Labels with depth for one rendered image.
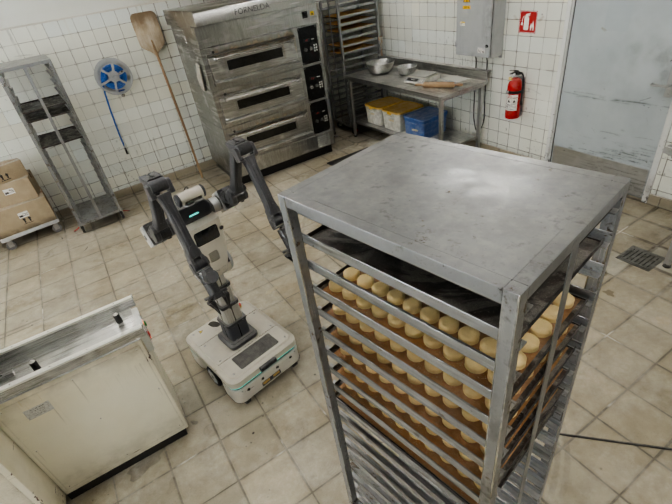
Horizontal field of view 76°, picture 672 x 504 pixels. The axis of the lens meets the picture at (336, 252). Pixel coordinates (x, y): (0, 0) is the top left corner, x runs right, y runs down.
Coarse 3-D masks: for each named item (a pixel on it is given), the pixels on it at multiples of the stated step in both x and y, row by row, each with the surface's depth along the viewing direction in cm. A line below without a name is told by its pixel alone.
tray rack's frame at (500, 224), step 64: (320, 192) 106; (384, 192) 102; (448, 192) 98; (512, 192) 94; (576, 192) 91; (448, 256) 78; (512, 256) 76; (576, 256) 85; (512, 320) 71; (512, 384) 82
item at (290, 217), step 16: (288, 192) 109; (288, 208) 109; (288, 224) 112; (288, 240) 117; (304, 256) 119; (304, 272) 121; (304, 288) 124; (304, 304) 129; (320, 336) 137; (320, 352) 139; (320, 368) 145; (336, 400) 156; (336, 416) 160; (336, 432) 165; (352, 480) 187; (352, 496) 193
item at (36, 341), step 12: (120, 300) 236; (132, 300) 238; (96, 312) 230; (108, 312) 234; (72, 324) 226; (84, 324) 230; (36, 336) 220; (48, 336) 222; (60, 336) 226; (12, 348) 215; (24, 348) 219; (36, 348) 222; (0, 360) 215
